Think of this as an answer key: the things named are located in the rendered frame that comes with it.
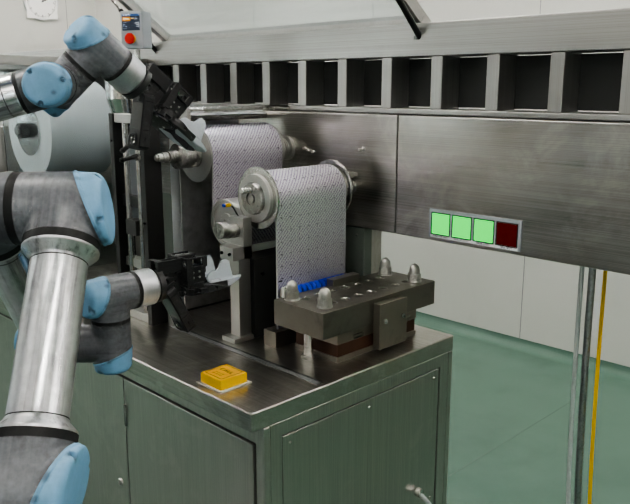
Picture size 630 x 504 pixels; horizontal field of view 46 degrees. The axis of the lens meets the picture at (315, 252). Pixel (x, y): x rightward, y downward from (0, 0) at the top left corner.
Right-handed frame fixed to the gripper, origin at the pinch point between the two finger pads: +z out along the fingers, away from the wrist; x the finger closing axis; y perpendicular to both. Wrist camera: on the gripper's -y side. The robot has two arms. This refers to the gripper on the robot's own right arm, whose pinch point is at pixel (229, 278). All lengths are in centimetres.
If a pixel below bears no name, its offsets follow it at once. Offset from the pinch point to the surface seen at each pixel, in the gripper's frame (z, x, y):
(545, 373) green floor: 253, 53, -109
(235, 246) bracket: 8.4, 8.3, 4.7
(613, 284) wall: 279, 31, -60
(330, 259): 32.0, -0.3, -1.0
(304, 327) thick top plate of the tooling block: 9.5, -14.1, -10.4
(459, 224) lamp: 45, -29, 10
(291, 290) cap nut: 11.5, -7.8, -3.6
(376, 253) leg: 65, 13, -7
